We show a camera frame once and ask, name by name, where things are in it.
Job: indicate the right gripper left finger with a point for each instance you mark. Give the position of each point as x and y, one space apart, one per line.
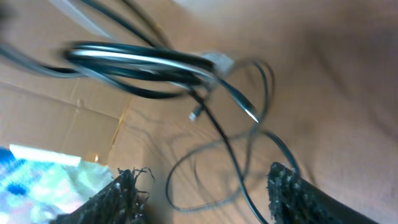
120 202

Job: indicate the brown cardboard box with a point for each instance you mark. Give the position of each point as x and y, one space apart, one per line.
75 116

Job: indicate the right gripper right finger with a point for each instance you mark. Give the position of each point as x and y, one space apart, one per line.
293 200

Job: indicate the blue patterned cloth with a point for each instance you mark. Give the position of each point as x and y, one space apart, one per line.
36 191

